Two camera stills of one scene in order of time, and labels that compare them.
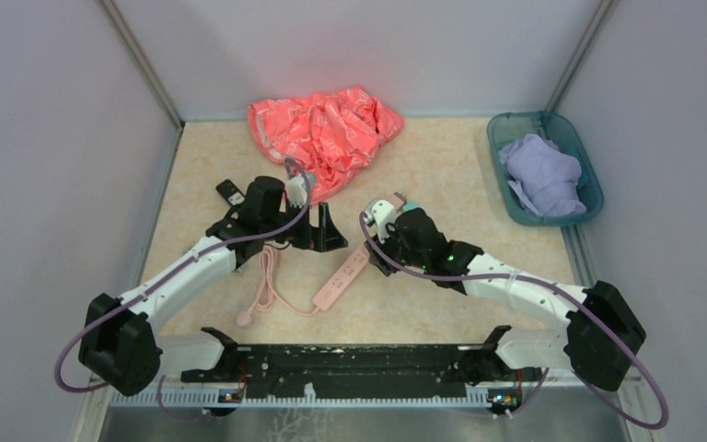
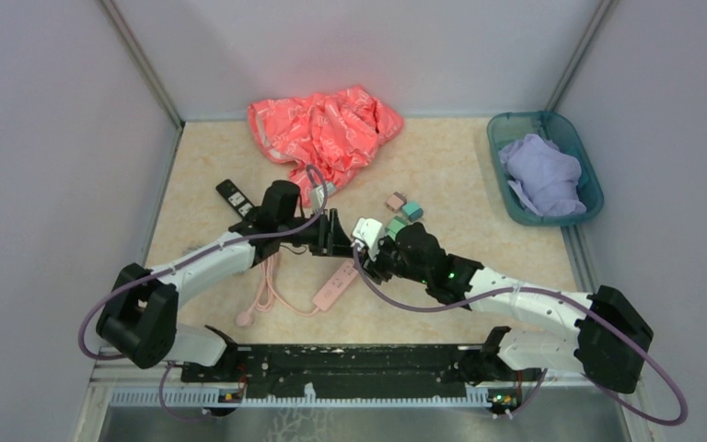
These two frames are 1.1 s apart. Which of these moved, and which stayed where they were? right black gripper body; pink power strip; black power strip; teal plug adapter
Moved: right black gripper body
Stayed: teal plug adapter; black power strip; pink power strip
